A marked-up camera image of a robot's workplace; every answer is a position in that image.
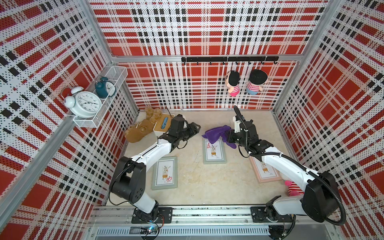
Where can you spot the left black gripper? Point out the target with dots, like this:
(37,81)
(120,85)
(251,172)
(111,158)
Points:
(193,130)

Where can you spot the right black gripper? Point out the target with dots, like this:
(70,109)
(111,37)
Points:
(230,137)

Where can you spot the purple microfiber cloth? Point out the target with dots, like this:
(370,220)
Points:
(213,135)

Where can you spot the green frame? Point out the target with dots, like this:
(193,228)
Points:
(214,153)

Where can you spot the pink picture frame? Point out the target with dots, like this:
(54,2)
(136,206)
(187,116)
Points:
(264,173)

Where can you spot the pink object behind right arm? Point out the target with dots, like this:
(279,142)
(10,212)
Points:
(293,189)

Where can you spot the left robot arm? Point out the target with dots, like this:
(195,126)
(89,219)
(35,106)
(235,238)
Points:
(129,179)

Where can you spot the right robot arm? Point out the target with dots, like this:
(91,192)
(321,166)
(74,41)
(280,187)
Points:
(321,200)

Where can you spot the blue object on box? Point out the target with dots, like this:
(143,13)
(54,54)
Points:
(164,123)

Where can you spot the white box wooden lid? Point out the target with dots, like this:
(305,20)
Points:
(157,128)

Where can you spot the brown plush toy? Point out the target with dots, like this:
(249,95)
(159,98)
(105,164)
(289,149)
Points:
(139,130)

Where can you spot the doll pink striped shirt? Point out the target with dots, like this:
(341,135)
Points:
(232,83)

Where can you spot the doll blue pants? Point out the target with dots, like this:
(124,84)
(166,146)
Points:
(256,79)

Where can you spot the teal alarm clock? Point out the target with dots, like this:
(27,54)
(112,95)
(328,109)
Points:
(105,88)

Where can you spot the white alarm clock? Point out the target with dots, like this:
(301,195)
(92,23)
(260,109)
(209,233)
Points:
(82,103)

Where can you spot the green circuit board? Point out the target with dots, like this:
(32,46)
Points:
(149,230)

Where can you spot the green frame near arm base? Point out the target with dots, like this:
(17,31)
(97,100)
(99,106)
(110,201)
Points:
(165,175)

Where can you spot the black hook rail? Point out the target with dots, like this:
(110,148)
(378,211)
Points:
(229,59)

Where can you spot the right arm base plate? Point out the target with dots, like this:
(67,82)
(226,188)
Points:
(265,214)

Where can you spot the white wire shelf basket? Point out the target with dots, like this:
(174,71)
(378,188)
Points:
(116,75)

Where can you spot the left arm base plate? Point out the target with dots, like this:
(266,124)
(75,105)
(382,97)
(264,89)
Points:
(158,215)

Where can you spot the aluminium front rail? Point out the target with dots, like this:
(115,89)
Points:
(190,215)

